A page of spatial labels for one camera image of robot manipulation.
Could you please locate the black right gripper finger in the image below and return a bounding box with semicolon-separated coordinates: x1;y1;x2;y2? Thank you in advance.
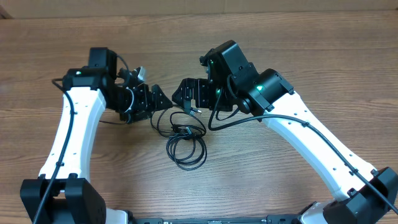
172;78;188;97
172;90;194;109

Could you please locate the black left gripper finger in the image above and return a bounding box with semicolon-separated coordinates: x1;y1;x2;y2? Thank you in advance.
151;85;167;100
149;98;173;112

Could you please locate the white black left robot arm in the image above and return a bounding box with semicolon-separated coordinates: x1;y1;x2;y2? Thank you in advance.
20;47;173;223

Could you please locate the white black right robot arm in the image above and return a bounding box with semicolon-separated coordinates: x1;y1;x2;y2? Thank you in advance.
172;40;397;223

